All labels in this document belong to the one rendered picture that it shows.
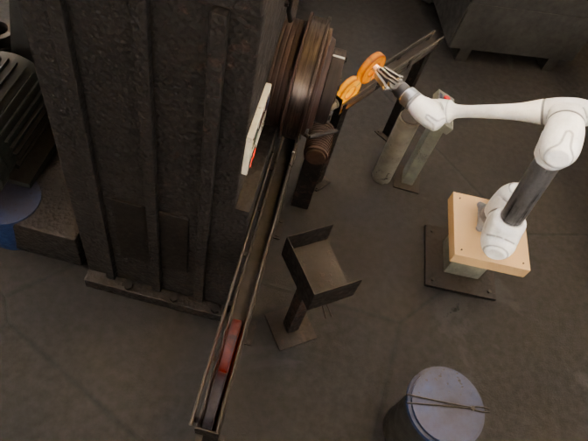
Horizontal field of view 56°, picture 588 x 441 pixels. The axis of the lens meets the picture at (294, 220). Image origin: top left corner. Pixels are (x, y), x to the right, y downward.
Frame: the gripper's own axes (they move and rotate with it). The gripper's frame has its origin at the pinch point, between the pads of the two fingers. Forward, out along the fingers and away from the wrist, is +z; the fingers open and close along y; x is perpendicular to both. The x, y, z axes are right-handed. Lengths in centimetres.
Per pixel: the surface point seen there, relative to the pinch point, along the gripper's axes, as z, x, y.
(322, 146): -3.7, -38.9, -22.2
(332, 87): -16, 29, -54
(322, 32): -3, 42, -51
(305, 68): -9, 37, -63
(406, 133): -20, -46, 29
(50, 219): 51, -70, -137
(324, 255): -49, -29, -69
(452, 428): -131, -42, -74
